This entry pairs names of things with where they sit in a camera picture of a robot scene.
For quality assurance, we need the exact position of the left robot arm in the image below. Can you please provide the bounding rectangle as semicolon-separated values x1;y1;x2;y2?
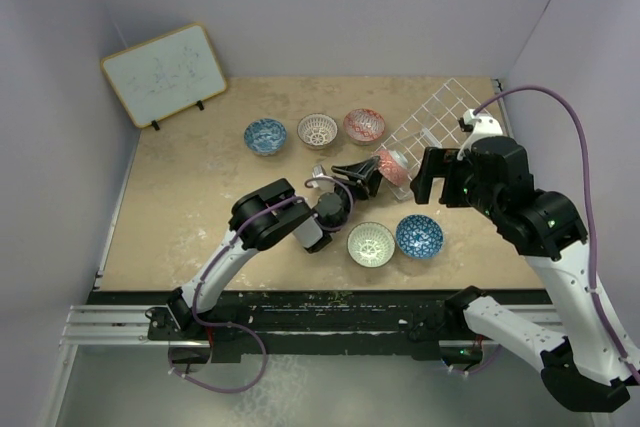
167;155;382;339

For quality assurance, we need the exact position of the purple cable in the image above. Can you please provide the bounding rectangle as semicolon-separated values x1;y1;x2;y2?
168;174;355;395
447;85;640;381

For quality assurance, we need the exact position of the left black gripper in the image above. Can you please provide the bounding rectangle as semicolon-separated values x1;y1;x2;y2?
330;156;383;216

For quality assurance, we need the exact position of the white green-spoked bowl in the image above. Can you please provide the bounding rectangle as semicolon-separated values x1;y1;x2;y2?
347;222;395;268

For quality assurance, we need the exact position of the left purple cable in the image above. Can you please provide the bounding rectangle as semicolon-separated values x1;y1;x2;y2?
168;174;355;395

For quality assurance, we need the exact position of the black floral bowl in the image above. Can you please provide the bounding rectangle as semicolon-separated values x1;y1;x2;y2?
374;149;409;187

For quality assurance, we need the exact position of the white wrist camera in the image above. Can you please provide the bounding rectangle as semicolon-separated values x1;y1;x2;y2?
311;164;326;188
458;109;504;150

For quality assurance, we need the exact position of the white black-spoked bowl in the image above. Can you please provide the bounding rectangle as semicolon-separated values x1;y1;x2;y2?
297;113;339;150

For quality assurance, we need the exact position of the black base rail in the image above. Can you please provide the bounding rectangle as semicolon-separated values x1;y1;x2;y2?
88;290;474;363

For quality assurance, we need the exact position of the aluminium extrusion rail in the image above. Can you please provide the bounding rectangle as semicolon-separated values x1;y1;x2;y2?
58;303;174;347

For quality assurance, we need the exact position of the white dry-erase board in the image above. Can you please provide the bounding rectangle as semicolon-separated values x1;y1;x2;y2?
100;23;227;129

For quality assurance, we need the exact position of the dark blue triangle bowl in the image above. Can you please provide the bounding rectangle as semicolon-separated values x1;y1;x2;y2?
395;214;444;260

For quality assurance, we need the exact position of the light blue patterned bowl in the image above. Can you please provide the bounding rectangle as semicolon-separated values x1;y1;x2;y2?
243;118;287;156

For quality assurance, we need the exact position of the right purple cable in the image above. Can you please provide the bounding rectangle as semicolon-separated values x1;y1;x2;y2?
447;85;640;381

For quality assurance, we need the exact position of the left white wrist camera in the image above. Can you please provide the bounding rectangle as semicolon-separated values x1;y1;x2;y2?
311;164;326;188

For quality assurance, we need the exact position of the red patterned bowl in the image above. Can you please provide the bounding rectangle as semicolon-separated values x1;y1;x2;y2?
343;109;386;145

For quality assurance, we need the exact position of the white wire dish rack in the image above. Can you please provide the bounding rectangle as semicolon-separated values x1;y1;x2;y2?
377;77;496;180

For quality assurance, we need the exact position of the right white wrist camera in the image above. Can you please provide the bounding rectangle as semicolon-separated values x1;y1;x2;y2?
458;109;504;150

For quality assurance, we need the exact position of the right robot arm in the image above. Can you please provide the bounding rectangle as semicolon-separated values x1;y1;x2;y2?
410;136;639;413

